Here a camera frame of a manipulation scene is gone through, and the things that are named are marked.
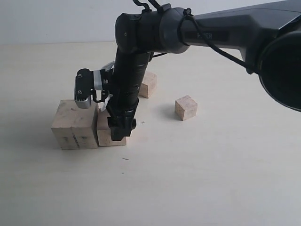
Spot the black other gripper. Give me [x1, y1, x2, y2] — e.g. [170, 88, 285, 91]
[107, 50, 152, 141]

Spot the second largest wooden cube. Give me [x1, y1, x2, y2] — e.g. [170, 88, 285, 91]
[97, 110, 127, 147]

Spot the third largest wooden cube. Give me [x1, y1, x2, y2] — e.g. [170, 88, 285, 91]
[139, 72, 157, 98]

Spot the smallest wooden cube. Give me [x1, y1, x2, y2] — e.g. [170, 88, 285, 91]
[174, 95, 198, 121]

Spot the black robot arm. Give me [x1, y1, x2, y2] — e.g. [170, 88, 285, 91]
[107, 0, 301, 141]

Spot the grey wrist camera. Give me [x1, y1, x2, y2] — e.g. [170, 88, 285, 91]
[74, 68, 109, 109]

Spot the black cable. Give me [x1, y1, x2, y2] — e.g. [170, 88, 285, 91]
[131, 0, 259, 75]

